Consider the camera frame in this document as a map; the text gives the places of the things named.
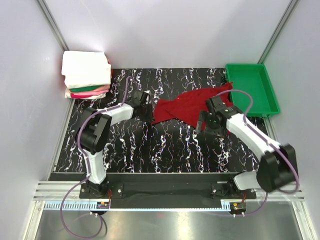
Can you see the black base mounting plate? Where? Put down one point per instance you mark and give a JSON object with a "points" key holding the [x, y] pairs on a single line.
{"points": [[166, 191]]}

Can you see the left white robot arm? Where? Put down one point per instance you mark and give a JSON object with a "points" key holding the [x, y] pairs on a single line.
{"points": [[93, 133]]}

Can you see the pink folded t shirt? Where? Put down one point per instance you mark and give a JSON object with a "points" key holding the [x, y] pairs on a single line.
{"points": [[104, 87]]}

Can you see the left aluminium corner post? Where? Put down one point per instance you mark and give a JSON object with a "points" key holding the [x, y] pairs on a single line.
{"points": [[49, 18]]}

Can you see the aluminium corner post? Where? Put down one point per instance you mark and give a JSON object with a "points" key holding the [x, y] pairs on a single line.
{"points": [[49, 18], [278, 30]]}

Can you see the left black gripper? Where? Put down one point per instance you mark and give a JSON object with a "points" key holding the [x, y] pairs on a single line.
{"points": [[150, 117]]}

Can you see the green plastic tray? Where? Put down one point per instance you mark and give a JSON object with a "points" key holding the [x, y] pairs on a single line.
{"points": [[254, 80]]}

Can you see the white folded t shirt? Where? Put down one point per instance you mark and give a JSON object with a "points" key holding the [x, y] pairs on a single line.
{"points": [[85, 69]]}

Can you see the green folded t shirt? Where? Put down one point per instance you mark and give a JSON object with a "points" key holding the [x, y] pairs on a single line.
{"points": [[84, 89]]}

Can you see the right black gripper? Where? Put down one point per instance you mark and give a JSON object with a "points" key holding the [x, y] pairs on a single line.
{"points": [[204, 116]]}

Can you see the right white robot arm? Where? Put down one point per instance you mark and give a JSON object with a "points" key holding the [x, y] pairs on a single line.
{"points": [[277, 162]]}

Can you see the right aluminium corner post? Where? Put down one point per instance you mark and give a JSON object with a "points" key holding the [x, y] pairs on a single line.
{"points": [[278, 30]]}

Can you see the red t shirt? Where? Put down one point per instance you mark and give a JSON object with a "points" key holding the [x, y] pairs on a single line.
{"points": [[186, 107]]}

